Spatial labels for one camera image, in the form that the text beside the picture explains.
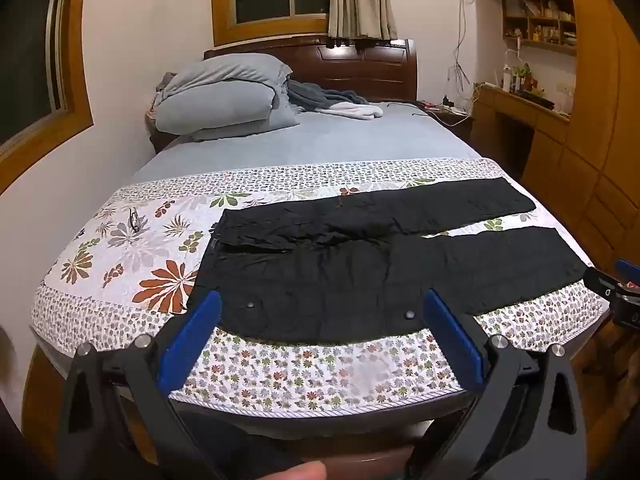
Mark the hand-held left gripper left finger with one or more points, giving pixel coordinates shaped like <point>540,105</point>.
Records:
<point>197,327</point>

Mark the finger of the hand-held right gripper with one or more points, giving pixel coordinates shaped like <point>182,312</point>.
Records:
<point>630,271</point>
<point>600,284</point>

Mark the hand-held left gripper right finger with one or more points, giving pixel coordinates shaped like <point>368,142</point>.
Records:
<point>450,335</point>

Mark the black pants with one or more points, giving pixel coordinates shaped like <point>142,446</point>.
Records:
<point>325,280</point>

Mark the person's left hand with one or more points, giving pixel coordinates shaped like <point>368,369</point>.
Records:
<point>295,472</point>

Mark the floral patterned quilt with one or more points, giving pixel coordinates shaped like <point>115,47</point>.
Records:
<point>125,255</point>

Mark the black eyeglasses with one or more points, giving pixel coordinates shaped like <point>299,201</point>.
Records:
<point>134,221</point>

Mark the wooden desk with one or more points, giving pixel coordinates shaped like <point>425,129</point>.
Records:
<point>515,110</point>

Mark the black keyboard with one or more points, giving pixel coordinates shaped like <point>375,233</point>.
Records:
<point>537,99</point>

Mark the dark wooden nightstand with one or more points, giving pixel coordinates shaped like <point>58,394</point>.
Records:
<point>457,122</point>

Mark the light blue bed sheet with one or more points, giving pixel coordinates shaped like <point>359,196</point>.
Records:
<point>350,140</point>

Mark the white bottle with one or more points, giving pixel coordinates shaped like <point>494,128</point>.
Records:
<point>506,79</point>

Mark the grey pillows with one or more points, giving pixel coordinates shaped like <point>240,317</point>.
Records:
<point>220,95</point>

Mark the white towel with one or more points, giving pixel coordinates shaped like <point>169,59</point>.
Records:
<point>355,111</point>

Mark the grey and white clothes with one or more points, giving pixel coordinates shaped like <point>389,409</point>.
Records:
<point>315,96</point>

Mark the dark wooden headboard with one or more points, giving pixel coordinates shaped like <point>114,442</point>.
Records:
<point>380,72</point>

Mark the wooden framed side window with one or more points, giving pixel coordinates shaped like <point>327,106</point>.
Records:
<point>30,60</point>

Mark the wooden bed frame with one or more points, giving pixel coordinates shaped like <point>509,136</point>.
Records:
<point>350,435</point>

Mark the wooden wall shelf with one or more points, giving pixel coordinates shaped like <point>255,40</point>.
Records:
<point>542,22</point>

